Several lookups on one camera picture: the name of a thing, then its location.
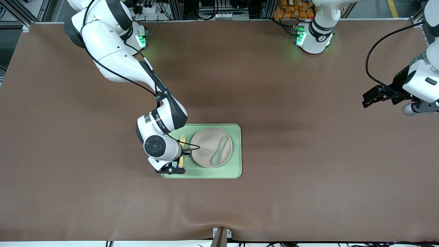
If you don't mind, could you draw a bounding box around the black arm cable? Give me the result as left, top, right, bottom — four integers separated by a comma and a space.
365, 21, 426, 100
82, 0, 201, 151

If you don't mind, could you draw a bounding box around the brown table cover mat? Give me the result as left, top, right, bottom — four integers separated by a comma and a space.
0, 19, 439, 243

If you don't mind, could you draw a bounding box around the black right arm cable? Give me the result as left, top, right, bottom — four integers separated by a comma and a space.
82, 0, 201, 151

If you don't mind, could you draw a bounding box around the green plastic spoon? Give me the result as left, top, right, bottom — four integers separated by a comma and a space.
211, 136, 228, 166

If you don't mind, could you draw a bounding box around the aluminium corner frame profile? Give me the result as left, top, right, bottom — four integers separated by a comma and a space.
0, 0, 52, 32
410, 0, 429, 27

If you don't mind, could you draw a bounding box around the light green rectangular tray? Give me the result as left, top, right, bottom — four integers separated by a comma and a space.
160, 123, 242, 179

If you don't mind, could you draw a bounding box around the yellow plastic fork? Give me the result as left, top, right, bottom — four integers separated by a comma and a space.
178, 134, 188, 167

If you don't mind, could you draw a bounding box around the aluminium frame post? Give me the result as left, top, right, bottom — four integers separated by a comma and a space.
262, 0, 277, 19
168, 0, 185, 20

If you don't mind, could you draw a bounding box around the metal table clamp bracket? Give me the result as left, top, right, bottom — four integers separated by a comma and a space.
210, 227, 232, 247

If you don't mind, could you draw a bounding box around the orange snack packets pile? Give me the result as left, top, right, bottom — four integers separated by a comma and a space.
273, 0, 344, 20

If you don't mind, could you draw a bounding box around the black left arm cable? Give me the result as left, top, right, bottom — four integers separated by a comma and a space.
365, 21, 426, 100

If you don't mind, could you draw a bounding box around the beige round plate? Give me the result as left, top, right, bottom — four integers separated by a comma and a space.
190, 127, 233, 168

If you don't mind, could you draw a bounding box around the white terminal strip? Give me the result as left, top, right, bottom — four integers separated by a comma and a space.
200, 12, 234, 20

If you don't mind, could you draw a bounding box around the white power strip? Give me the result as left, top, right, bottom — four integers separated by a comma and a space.
133, 3, 162, 15

